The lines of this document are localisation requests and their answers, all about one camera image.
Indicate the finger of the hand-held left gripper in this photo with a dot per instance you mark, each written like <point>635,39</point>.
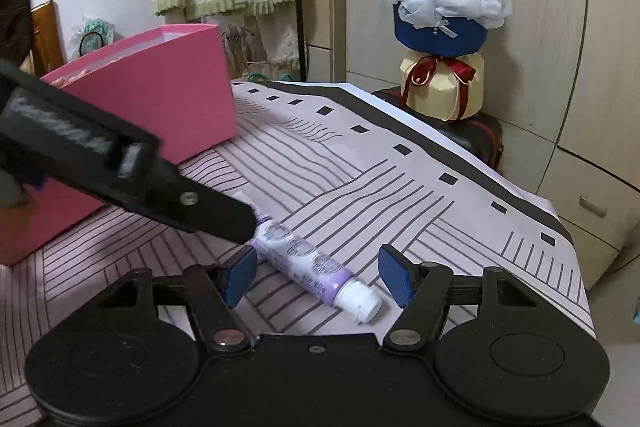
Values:
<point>210,212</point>

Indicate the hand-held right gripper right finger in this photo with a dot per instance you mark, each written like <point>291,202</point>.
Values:
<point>395,272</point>

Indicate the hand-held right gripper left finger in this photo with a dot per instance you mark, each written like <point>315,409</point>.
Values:
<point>240,269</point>

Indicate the purple white toothpaste tube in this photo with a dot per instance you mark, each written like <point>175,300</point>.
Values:
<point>310,267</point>

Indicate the pink cardboard box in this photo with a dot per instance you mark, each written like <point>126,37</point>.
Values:
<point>175,97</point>

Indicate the striped bed sheet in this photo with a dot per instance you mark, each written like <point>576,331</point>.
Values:
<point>400,187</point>

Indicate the white plastic bag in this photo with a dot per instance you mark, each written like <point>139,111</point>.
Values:
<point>95,32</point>

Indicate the black suitcase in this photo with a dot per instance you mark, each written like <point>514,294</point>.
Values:
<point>480,137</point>

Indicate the beige hanging garment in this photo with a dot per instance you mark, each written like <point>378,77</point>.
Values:
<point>270,42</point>

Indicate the flower bouquet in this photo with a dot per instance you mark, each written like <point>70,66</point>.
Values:
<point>440,32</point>

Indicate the white wardrobe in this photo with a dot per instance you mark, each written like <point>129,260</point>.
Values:
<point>550,32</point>

